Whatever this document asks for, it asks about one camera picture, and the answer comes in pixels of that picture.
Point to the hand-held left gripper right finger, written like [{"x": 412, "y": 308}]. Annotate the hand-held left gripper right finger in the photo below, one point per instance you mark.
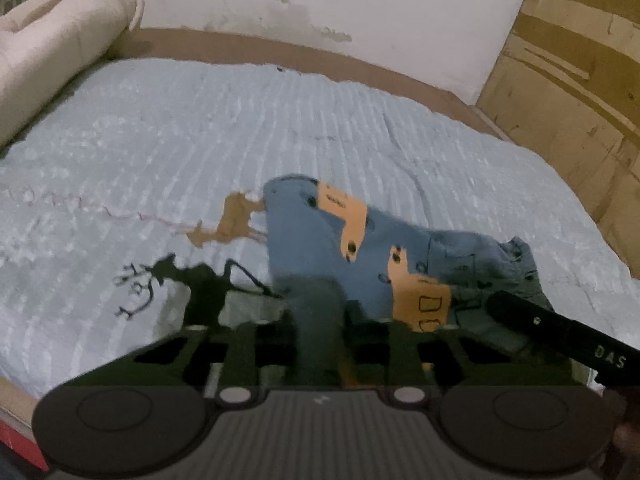
[{"x": 405, "y": 355}]

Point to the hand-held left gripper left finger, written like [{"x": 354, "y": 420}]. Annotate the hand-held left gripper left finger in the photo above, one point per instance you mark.
[{"x": 240, "y": 355}]

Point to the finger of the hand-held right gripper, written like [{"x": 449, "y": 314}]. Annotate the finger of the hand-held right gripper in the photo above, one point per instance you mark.
[{"x": 525, "y": 317}]

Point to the blue pants with orange print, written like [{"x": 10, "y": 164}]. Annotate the blue pants with orange print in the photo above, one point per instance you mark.
[{"x": 310, "y": 240}]

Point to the light blue deer-print bedspread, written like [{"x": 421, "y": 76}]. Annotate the light blue deer-print bedspread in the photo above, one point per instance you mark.
[{"x": 200, "y": 135}]

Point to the plywood wardrobe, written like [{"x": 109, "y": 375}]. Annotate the plywood wardrobe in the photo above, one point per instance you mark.
[{"x": 575, "y": 85}]

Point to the light blue bed quilt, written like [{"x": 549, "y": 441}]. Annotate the light blue bed quilt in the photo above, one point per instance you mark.
[{"x": 300, "y": 52}]

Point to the rolled beige blanket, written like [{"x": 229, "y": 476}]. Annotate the rolled beige blanket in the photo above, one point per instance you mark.
[{"x": 60, "y": 35}]

